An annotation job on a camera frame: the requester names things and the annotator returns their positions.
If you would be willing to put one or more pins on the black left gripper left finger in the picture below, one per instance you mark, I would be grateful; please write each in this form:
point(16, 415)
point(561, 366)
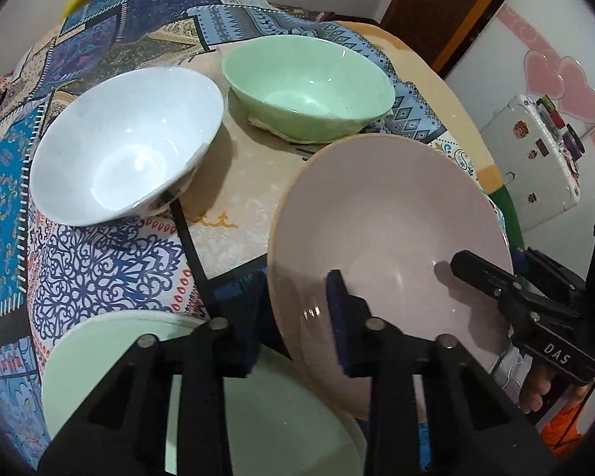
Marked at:
point(146, 391)

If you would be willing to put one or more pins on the white suitcase with stickers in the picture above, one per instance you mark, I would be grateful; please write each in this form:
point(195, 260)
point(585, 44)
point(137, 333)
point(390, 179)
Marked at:
point(538, 170)

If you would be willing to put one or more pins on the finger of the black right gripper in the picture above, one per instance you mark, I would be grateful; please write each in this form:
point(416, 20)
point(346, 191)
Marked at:
point(549, 275)
point(496, 283)

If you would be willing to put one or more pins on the brown wooden door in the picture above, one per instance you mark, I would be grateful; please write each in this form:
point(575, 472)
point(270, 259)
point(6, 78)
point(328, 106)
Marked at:
point(439, 31)

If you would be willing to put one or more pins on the large pink ceramic bowl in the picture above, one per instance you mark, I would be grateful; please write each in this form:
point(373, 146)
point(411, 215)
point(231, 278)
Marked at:
point(388, 213)

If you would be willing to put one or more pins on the right hand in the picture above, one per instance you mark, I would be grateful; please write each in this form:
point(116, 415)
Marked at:
point(535, 387)

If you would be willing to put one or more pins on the mint green bowl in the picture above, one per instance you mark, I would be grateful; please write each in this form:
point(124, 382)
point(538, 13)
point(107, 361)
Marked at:
point(306, 90)

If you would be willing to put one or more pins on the patchwork patterned tablecloth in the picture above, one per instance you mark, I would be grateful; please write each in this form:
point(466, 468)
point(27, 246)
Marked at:
point(53, 276)

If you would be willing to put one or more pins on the mint green plate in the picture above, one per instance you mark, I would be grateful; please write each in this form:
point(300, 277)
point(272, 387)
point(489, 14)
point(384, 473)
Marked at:
point(276, 425)

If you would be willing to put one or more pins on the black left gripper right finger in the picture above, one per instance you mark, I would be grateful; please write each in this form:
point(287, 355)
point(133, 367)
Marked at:
point(474, 428)

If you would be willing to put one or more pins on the white bowl with dark dots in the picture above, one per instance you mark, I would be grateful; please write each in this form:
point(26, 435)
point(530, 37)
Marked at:
point(127, 147)

